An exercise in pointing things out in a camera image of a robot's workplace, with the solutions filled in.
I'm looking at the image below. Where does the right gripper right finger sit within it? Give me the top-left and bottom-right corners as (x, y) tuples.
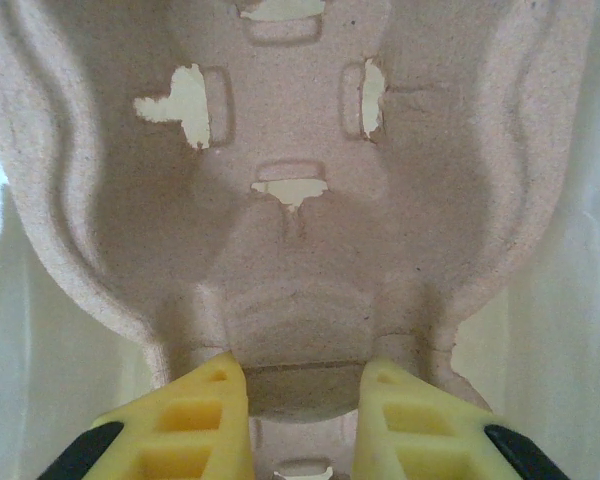
(352, 358), (572, 480)

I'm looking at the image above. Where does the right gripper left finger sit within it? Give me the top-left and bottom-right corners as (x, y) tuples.
(39, 349), (255, 480)

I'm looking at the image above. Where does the white paper takeout bag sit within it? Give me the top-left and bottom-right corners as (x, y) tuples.
(0, 0), (600, 480)

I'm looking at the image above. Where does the brown pulp cup carrier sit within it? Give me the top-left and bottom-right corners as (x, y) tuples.
(0, 0), (597, 480)

